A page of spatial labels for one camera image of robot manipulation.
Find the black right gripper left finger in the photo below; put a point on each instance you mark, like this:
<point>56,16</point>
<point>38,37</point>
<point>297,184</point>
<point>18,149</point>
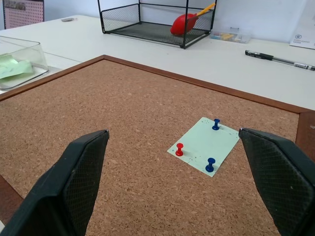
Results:
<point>73,177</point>

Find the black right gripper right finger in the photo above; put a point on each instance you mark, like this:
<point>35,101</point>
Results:
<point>280,177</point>

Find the light green paper note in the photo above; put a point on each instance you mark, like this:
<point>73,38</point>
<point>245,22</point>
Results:
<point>206,145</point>

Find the blue push pin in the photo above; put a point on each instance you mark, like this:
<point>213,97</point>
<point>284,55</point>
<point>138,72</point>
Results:
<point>210,165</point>
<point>216,124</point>

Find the red push pin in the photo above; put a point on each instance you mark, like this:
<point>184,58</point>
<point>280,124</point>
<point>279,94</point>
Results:
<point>179,150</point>

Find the green paper note in tray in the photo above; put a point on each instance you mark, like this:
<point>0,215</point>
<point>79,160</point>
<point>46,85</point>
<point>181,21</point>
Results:
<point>7,61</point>
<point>19,70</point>

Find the black pen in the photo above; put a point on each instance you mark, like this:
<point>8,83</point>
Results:
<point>265,56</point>

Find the clear plastic tray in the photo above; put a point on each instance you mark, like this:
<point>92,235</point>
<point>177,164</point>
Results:
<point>37,56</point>

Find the small clear plastic box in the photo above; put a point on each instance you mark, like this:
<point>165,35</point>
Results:
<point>230,37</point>

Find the white retail package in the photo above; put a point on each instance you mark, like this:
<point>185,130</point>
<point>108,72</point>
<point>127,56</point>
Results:
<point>306,29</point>

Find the small grey round object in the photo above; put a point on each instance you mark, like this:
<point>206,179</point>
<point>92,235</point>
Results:
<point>67,20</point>

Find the laptop with pink screen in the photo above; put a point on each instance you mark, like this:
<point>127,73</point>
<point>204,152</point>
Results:
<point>24,14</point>

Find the red rubber air blower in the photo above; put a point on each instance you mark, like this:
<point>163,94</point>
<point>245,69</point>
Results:
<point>182,23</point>

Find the cork board with wooden frame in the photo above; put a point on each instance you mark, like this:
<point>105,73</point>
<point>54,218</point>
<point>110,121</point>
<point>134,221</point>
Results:
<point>123,110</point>

